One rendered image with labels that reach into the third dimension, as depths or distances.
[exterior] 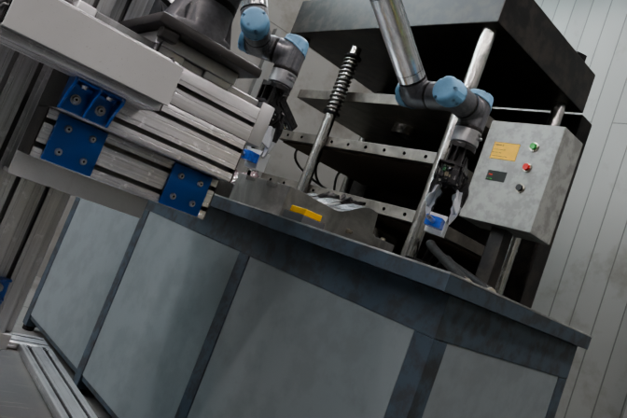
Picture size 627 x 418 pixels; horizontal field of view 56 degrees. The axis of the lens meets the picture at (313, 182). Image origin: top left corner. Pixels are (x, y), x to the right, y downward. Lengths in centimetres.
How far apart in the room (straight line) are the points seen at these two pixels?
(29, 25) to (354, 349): 87
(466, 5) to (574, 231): 202
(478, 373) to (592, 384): 256
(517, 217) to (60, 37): 167
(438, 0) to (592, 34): 223
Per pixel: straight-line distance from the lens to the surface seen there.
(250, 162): 169
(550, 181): 222
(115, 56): 97
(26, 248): 135
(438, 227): 156
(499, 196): 226
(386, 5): 153
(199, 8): 118
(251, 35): 160
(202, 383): 168
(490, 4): 249
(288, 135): 309
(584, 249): 406
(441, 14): 261
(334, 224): 176
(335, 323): 135
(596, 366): 389
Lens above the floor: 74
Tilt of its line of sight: 6 degrees up
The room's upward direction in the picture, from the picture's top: 21 degrees clockwise
